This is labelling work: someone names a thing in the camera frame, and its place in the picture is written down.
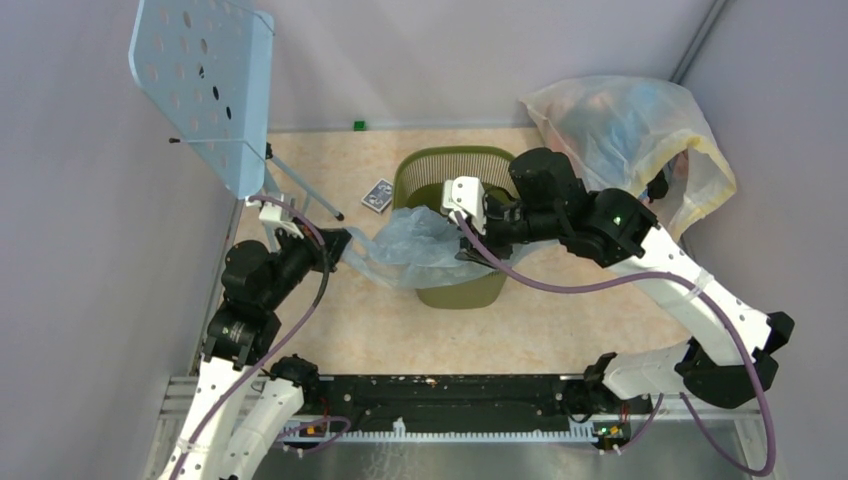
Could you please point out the blue playing card box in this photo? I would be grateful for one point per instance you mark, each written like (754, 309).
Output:
(379, 197)

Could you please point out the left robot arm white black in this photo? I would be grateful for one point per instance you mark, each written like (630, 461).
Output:
(213, 442)

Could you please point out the light blue music stand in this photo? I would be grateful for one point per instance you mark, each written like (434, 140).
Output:
(207, 66)

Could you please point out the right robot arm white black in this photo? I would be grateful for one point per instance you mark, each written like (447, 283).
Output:
(729, 358)

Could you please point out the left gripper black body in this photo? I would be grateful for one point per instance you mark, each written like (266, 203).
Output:
(317, 257)

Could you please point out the blue plastic trash bag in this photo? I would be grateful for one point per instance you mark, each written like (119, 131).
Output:
(416, 249)

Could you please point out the green mesh trash bin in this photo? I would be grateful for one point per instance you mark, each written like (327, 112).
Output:
(418, 181)

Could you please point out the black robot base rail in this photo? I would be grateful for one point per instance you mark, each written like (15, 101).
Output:
(466, 403)

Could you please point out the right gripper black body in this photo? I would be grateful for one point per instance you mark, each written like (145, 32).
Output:
(506, 225)

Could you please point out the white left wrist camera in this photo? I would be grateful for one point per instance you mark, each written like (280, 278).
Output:
(276, 212)

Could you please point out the white toothed rack strip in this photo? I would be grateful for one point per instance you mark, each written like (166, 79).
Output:
(398, 433)

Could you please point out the large translucent bag of trash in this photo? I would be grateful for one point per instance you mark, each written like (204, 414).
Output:
(646, 136)

